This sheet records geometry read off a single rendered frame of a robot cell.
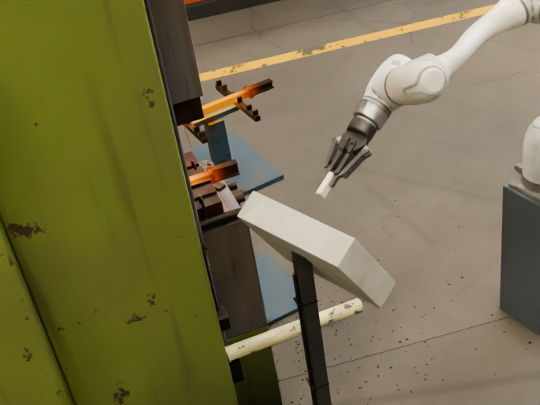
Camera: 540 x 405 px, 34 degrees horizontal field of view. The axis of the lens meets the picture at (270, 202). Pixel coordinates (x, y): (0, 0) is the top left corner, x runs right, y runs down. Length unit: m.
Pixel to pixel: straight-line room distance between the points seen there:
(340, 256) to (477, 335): 1.52
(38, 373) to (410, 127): 2.89
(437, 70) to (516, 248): 1.24
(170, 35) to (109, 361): 0.88
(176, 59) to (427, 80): 0.64
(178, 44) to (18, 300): 0.75
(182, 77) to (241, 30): 3.64
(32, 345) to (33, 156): 0.47
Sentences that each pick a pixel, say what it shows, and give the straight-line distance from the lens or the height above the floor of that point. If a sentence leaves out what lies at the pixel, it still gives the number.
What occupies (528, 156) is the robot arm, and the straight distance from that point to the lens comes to 3.08.
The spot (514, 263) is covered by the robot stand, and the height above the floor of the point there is 0.28.
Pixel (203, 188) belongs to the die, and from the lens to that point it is 2.66.
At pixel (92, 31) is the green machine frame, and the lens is 1.92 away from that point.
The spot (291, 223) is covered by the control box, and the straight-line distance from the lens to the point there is 2.14.
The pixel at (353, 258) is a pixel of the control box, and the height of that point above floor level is 1.15.
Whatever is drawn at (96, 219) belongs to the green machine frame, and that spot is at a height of 1.28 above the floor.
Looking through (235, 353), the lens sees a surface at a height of 0.63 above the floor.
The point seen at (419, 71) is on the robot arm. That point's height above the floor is 1.42.
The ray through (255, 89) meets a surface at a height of 0.94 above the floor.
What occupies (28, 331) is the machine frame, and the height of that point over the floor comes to 1.10.
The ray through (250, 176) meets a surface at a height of 0.68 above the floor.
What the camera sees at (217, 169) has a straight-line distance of 2.68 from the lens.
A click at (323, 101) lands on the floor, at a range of 4.97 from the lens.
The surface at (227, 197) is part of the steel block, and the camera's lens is 2.73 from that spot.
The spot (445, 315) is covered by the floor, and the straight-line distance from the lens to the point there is 3.56.
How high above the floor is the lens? 2.49
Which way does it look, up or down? 36 degrees down
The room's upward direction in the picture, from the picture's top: 10 degrees counter-clockwise
